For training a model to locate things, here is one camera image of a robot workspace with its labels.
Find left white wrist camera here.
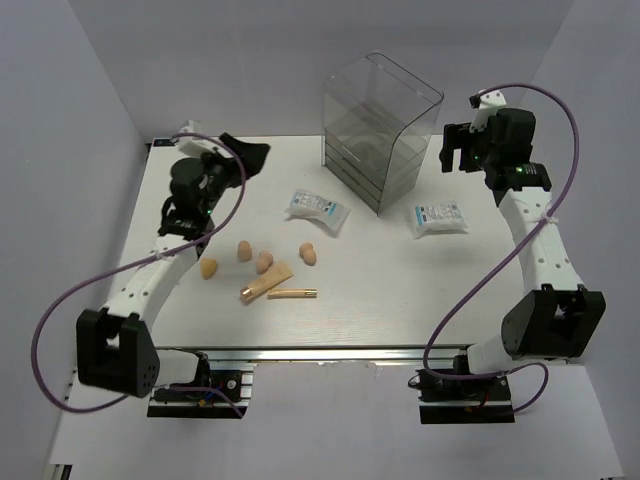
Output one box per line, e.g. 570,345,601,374
173,120,218,158

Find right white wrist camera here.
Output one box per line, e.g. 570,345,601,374
469,88,507,133

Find gold slim concealer stick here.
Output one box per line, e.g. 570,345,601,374
267,288,318,300

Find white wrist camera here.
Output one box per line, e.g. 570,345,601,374
469,88,507,133
173,120,218,158

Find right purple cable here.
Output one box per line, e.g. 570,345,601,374
422,83,579,414

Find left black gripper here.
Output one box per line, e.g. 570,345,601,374
195,134,270,216

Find cotton pad pack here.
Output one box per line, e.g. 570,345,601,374
285,189,351,234
410,201,468,238

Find beige makeup sponge right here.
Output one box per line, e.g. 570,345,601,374
299,243,317,266

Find beige makeup sponge far left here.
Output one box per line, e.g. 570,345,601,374
199,258,218,280

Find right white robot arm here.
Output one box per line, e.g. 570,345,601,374
440,106,606,399

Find aluminium table front rail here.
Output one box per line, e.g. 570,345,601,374
149,342,481,365

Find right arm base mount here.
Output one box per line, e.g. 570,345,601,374
407,370,515,425

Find beige makeup sponge upright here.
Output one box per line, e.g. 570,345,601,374
237,240,253,262

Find clear acrylic organizer box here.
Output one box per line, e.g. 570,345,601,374
322,52,444,215

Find beige makeup sponge middle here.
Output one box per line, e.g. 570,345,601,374
256,250,273,275

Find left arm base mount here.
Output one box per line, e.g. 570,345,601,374
147,360,254,419

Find beige foundation tube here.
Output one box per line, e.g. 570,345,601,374
240,261,294,304

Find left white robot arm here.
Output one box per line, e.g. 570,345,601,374
76,133,270,399

